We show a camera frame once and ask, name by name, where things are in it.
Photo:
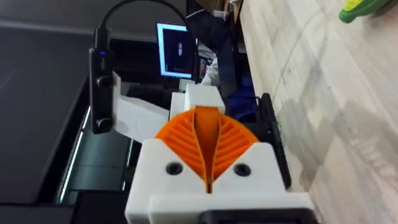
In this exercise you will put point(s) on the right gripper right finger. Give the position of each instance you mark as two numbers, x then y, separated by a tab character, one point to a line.
258	174

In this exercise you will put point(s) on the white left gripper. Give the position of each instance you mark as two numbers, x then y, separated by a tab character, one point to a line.
136	118

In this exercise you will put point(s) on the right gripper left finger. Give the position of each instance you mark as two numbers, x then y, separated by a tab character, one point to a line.
155	174

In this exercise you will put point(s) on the person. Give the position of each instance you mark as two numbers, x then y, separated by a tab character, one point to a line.
224	62

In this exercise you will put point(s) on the computer monitor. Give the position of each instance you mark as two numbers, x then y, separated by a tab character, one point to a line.
175	51

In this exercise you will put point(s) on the green and yellow toy corn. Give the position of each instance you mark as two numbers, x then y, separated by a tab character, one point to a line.
362	9

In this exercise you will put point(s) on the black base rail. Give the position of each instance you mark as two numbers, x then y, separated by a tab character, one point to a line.
273	137

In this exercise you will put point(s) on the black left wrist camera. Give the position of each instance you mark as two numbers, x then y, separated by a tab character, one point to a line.
101	93

